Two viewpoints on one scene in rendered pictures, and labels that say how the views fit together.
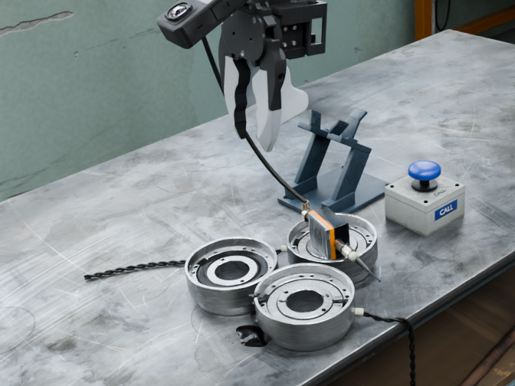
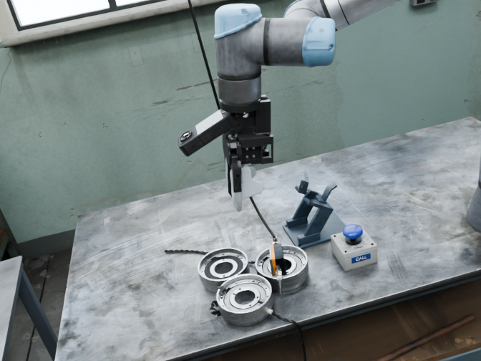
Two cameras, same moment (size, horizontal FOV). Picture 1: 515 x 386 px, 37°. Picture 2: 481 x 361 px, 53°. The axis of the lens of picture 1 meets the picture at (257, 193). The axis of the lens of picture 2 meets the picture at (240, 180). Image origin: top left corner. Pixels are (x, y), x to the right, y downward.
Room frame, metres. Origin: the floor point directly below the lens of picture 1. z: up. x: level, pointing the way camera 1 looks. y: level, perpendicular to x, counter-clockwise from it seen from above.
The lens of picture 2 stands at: (0.04, -0.38, 1.46)
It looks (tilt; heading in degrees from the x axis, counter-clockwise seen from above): 29 degrees down; 26
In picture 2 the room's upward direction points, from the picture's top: 11 degrees counter-clockwise
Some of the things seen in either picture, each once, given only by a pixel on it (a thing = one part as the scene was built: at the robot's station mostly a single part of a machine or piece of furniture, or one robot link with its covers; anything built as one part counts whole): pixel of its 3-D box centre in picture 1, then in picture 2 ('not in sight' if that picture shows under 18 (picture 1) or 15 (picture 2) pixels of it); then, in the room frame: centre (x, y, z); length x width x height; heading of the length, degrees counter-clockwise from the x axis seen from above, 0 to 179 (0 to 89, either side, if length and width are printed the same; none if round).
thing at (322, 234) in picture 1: (323, 234); (273, 259); (0.74, -0.07, 0.85); 0.05 x 0.02 x 0.04; 21
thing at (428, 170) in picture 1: (424, 182); (353, 238); (0.83, -0.21, 0.85); 0.04 x 0.04 x 0.05
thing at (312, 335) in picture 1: (305, 307); (245, 300); (0.65, -0.04, 0.82); 0.10 x 0.10 x 0.04
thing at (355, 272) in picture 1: (332, 250); (282, 268); (0.75, -0.08, 0.82); 0.10 x 0.10 x 0.04
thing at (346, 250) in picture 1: (341, 242); (280, 267); (0.72, -0.09, 0.85); 0.17 x 0.02 x 0.04; 21
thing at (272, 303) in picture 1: (305, 308); (245, 301); (0.65, -0.04, 0.82); 0.08 x 0.08 x 0.02
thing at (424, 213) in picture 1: (428, 198); (356, 247); (0.84, -0.21, 0.82); 0.08 x 0.07 x 0.05; 123
